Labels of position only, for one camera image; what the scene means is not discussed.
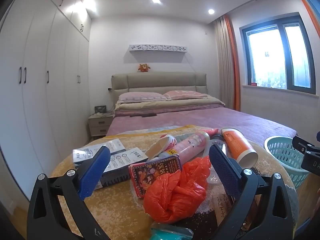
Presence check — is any pink pillow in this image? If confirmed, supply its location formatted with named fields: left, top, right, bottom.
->
left=117, top=91, right=168, bottom=104
left=162, top=90, right=209, bottom=101

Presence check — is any purple printed snack box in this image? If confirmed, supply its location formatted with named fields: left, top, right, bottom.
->
left=128, top=154, right=186, bottom=200

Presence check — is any pink bottle with white cap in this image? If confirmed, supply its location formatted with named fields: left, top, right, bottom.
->
left=172, top=131, right=211, bottom=167

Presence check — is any folded beige quilt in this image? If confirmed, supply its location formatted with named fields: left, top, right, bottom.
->
left=114, top=97, right=226, bottom=117

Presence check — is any yellow printed blanket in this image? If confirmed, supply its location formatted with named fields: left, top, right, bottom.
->
left=49, top=125, right=300, bottom=240

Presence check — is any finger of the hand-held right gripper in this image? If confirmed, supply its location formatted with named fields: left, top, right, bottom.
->
left=292, top=135, right=317, bottom=153

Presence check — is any white patterned wall shelf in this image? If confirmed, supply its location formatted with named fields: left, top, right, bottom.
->
left=129, top=44, right=188, bottom=54

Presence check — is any beige and orange curtain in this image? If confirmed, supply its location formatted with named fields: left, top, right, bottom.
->
left=212, top=14, right=242, bottom=112

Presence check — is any red plastic wrapper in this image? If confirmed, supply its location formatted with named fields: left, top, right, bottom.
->
left=204, top=128, right=222, bottom=138

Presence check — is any brown paper chopstick sleeve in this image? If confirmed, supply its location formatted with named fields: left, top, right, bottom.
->
left=212, top=194, right=250, bottom=232

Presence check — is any orange tube with white cap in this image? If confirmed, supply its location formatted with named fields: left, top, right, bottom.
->
left=220, top=127, right=259, bottom=168

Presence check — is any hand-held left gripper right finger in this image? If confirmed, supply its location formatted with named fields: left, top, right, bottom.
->
left=209, top=144, right=293, bottom=240

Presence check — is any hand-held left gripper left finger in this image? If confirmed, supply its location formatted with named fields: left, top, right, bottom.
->
left=27, top=145, right=118, bottom=240

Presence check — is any bed with pink cover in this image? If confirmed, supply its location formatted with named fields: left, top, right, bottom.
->
left=106, top=72, right=298, bottom=148

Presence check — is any orange plastic bag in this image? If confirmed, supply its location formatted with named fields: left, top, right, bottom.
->
left=143, top=156, right=213, bottom=224

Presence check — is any teal plastic basket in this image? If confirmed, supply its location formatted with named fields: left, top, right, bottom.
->
left=264, top=136, right=312, bottom=189

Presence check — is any clear plastic cup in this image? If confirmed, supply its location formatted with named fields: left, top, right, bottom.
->
left=202, top=139, right=228, bottom=157

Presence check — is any beige nightstand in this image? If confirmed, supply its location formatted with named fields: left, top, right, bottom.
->
left=88, top=112, right=114, bottom=141

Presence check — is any red and white paper cup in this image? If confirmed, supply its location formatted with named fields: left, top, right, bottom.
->
left=144, top=134, right=177, bottom=161

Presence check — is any teal plastic wrapper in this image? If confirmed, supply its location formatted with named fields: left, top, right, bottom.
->
left=150, top=224, right=195, bottom=240

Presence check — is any white wardrobe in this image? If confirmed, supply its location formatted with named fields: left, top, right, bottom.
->
left=0, top=0, right=91, bottom=199

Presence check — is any beige padded headboard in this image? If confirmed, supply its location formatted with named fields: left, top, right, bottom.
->
left=111, top=72, right=207, bottom=103

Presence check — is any dark framed window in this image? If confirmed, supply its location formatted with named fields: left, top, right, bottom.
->
left=239, top=12, right=316, bottom=95

